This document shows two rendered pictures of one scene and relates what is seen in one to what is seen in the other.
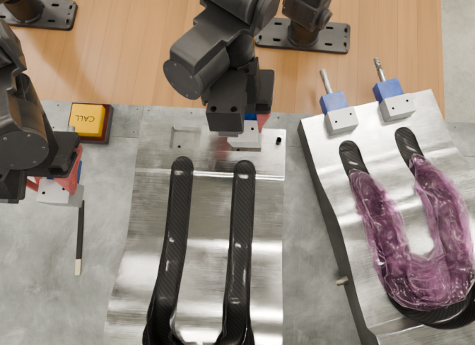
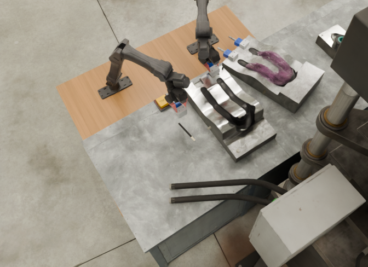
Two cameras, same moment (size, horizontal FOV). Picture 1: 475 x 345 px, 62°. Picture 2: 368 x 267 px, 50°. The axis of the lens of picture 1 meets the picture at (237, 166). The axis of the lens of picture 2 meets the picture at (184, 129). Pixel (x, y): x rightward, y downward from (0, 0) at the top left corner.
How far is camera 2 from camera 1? 159 cm
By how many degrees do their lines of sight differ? 17
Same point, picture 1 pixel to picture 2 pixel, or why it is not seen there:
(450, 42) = not seen: hidden behind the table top
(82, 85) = (150, 96)
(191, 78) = (206, 52)
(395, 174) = (256, 59)
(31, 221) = (169, 137)
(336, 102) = (228, 52)
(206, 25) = (201, 41)
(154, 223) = (207, 106)
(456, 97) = not seen: hidden behind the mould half
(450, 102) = not seen: hidden behind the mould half
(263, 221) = (234, 88)
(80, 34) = (136, 83)
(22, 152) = (187, 82)
